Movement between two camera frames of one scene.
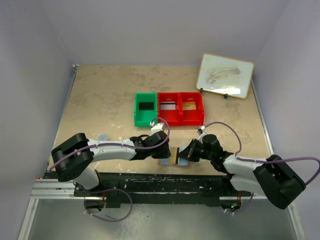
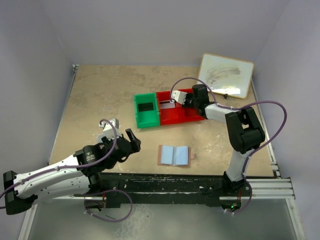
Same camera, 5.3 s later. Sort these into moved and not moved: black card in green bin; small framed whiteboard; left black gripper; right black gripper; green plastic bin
Moved: right black gripper; left black gripper
Not moved: small framed whiteboard; black card in green bin; green plastic bin
